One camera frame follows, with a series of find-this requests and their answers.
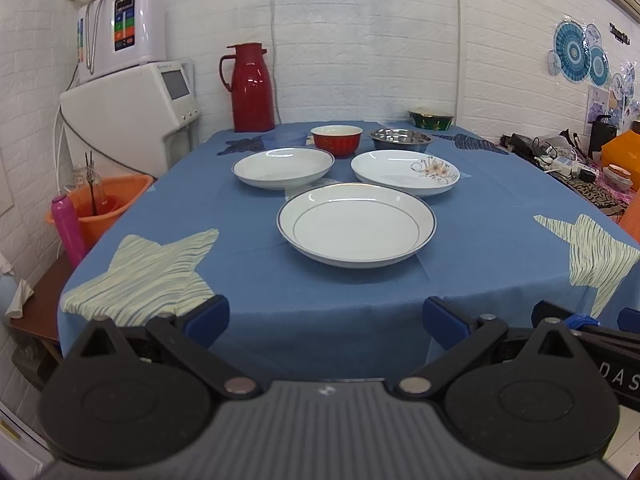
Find stainless steel bowl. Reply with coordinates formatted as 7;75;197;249
369;127;433;153

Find orange plastic basin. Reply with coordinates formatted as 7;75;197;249
46;174;153;266

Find red thermos jug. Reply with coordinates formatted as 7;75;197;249
218;42;274;132

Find pink water bottle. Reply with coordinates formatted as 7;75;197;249
51;194;87;268

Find white wall water purifier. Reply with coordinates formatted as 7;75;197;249
76;0;166;84

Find blue star-patterned tablecloth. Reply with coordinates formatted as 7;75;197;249
58;128;639;384

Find red bowl white inside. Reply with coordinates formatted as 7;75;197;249
311;125;362;158

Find black kettle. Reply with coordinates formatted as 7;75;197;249
588;114;617;158

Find green gold patterned bowl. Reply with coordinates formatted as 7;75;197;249
409;110;454;131

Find glass bottle with sticks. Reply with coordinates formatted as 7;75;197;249
74;151;107;216

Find white floral plate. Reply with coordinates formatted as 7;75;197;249
350;150;461;197

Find blue paper fan decorations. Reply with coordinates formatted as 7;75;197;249
547;20;611;87

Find orange bag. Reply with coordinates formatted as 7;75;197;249
601;130;640;191

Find cluttered cables and chargers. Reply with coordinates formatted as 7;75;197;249
499;128;601;183

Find white water dispenser machine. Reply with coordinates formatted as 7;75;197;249
60;60;201;178

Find large white rimmed plate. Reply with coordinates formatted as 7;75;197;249
277;183;437;269

